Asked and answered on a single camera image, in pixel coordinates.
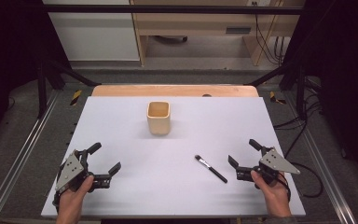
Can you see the aluminium floor rail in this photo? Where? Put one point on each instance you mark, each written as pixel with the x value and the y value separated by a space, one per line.
pixel 21 155
pixel 326 174

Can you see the yellow black tape strip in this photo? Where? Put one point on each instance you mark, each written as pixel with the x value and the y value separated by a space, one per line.
pixel 76 97
pixel 274 98

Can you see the person's right hand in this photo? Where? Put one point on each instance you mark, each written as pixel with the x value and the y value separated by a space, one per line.
pixel 273 197

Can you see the white cabinet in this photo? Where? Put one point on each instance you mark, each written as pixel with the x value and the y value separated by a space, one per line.
pixel 96 37

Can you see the person's left hand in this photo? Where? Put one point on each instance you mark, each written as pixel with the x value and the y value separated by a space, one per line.
pixel 71 200

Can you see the wooden table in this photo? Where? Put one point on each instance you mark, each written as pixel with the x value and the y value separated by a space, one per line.
pixel 174 90

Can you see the black curtain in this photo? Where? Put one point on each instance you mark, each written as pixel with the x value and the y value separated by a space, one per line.
pixel 9 46
pixel 345 62

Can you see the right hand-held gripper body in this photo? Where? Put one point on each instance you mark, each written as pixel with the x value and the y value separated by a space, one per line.
pixel 275 163

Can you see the black horizontal frame bar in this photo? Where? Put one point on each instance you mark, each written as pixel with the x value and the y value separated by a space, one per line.
pixel 167 9

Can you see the black metal frame stand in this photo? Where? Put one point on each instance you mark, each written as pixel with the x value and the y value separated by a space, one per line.
pixel 42 87
pixel 300 93

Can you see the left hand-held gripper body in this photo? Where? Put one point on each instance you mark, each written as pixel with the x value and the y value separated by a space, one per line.
pixel 70 169

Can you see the beige square cup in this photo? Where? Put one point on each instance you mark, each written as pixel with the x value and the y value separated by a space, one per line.
pixel 159 123

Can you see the light wooden desk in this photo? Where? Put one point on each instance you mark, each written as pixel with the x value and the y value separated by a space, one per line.
pixel 192 23

